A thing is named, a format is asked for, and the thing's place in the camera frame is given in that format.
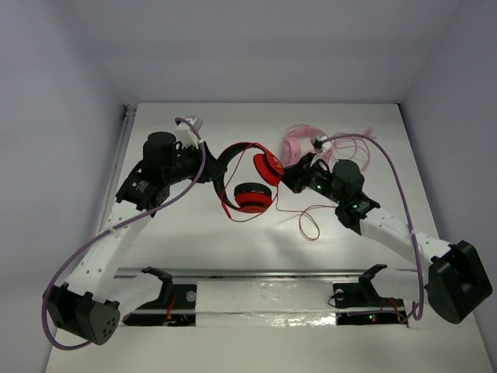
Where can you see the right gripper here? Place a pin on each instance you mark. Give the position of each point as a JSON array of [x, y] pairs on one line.
[[297, 176]]

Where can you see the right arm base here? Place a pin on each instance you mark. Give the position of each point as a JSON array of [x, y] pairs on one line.
[[359, 304]]

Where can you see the red black headphones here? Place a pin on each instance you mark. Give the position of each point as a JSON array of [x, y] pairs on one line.
[[252, 174]]

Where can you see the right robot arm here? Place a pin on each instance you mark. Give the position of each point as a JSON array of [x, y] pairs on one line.
[[449, 277]]

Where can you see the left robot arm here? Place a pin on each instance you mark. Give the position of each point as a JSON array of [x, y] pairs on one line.
[[81, 297]]

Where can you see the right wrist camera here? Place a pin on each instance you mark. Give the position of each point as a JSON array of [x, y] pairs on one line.
[[322, 143]]

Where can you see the pink headphones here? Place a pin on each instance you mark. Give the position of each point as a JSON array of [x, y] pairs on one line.
[[299, 140]]

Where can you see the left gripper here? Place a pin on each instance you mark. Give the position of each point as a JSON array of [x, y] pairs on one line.
[[204, 162]]

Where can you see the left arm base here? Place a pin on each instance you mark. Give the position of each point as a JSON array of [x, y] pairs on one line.
[[174, 306]]

